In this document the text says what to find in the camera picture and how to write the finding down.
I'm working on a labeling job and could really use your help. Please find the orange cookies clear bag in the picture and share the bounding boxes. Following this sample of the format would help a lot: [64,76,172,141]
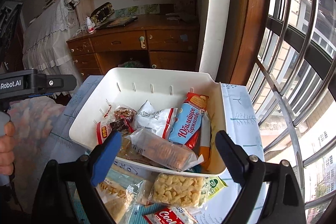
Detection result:
[117,137,146,164]

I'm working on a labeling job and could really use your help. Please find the black patterned pencil case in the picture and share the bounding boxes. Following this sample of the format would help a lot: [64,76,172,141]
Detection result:
[90,2,114,26]

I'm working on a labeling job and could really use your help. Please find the white plastic bin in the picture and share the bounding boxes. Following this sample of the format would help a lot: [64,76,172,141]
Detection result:
[69,68,226,176]

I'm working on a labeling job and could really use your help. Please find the small white bottle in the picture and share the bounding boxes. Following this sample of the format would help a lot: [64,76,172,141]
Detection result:
[86,16,95,34]

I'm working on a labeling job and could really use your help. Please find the wooden desk with drawers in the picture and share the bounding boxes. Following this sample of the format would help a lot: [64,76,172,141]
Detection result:
[67,15,200,79]

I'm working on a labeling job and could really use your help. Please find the orange white snack bar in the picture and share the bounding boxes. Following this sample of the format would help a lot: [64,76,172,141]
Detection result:
[199,111,211,165]

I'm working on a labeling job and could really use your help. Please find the green snack packet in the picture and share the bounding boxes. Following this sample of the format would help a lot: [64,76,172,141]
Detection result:
[206,176,228,200]

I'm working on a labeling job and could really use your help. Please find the red blue biscuit pack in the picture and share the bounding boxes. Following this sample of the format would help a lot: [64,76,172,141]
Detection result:
[168,92,209,149]

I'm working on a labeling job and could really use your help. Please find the wafer bar clear wrapper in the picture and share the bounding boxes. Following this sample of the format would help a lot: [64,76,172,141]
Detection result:
[126,128,204,172]

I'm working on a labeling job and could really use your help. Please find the teal striped placemat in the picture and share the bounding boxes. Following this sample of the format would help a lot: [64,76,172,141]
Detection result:
[73,195,163,223]

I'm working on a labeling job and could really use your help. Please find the light blue tree tablecloth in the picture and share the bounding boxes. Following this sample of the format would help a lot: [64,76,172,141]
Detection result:
[42,68,264,223]

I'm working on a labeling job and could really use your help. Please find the person left hand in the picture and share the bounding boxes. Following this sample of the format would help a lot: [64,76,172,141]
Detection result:
[0,121,15,176]

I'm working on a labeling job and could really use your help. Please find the white red snack bag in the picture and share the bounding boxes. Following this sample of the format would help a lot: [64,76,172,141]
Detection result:
[133,100,178,139]

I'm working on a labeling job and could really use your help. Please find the pastel blanket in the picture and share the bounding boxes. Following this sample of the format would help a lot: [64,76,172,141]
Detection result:
[9,97,65,213]

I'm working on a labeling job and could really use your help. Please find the dark brownie clear wrapper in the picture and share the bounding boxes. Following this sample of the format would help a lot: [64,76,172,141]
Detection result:
[110,117,134,136]

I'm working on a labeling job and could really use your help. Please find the metal window bars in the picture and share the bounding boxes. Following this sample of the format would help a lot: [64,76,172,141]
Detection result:
[247,0,335,223]

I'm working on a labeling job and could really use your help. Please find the small puffed rice cake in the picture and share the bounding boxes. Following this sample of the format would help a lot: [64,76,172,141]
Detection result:
[96,121,112,144]

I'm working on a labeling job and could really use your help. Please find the puffed rice cake pack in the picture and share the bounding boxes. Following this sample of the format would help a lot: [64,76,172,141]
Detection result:
[149,173,210,209]

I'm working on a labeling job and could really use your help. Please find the nut snack clear bag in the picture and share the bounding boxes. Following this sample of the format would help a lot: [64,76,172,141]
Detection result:
[103,104,137,122]

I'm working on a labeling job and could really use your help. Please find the blue foil snack packet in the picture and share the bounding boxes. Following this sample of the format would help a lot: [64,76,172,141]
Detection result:
[191,164,202,173]

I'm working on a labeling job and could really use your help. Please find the red white cookie pack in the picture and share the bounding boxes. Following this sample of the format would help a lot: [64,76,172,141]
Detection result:
[143,206,198,224]

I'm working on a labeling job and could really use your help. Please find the white lace cover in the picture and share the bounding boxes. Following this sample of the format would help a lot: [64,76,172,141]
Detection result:
[23,0,82,85]

